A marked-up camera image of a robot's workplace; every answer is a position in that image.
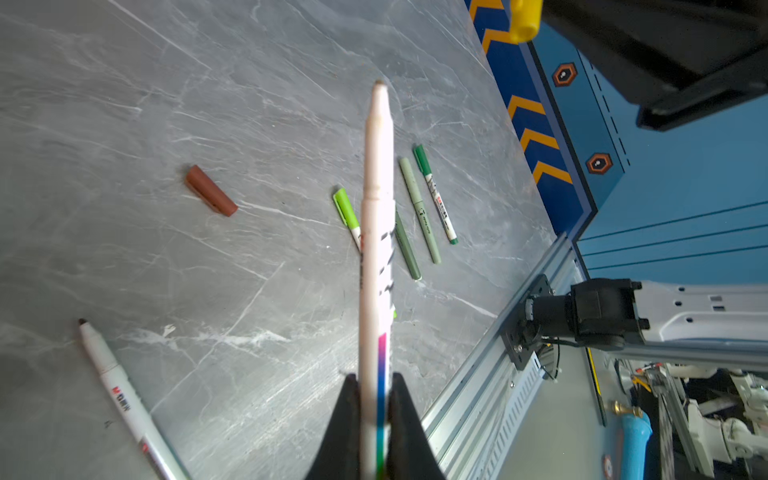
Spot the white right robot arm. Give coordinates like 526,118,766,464
530,1,767,368

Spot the yellow pen cap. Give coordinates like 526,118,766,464
509,0,543,44

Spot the bright green pen cap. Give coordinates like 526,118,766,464
332,187,359,230

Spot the dark green pen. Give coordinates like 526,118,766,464
395,212,422,281

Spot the white pen light green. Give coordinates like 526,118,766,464
332,187,362,252

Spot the light green pen black tip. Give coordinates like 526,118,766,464
398,157,442,264

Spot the white pen green tip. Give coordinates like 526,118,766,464
413,144,459,245

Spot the blue pipe brass fitting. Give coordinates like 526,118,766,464
613,401,653,480

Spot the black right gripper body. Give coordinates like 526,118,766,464
543,0,767,132

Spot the white pen brown tip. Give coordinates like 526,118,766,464
78,318,190,479

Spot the white pen yellow tip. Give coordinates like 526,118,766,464
358,81,395,479

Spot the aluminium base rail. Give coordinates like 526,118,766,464
422,234,582,479

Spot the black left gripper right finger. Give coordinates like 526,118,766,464
386,373,445,480

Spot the brown pen cap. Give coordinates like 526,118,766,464
185,165,238,217

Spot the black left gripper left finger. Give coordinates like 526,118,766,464
305,374,360,480

